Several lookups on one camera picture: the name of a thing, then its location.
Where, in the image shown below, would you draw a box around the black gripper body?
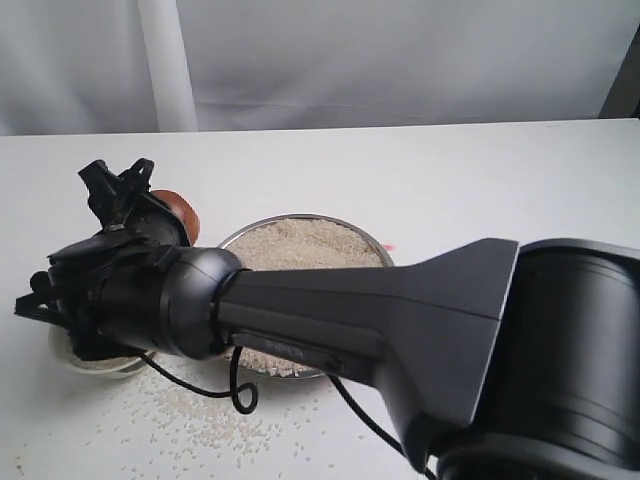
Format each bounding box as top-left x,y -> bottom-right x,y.
14,199 -> 186,361

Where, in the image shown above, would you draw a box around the brown wooden cup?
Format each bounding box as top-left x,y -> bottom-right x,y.
144,190 -> 200,246

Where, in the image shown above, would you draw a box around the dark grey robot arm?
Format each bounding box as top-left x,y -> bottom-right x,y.
15,223 -> 639,479

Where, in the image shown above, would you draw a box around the white ceramic bowl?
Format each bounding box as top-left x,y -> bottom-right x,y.
48,326 -> 147,380

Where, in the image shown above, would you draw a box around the spilled rice grains on table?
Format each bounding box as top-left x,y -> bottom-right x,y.
85,374 -> 371,479

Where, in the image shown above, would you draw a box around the rice heap on plate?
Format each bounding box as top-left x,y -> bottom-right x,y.
222,219 -> 394,376

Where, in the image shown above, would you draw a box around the white backdrop curtain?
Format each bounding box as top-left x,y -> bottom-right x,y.
1,1 -> 639,135

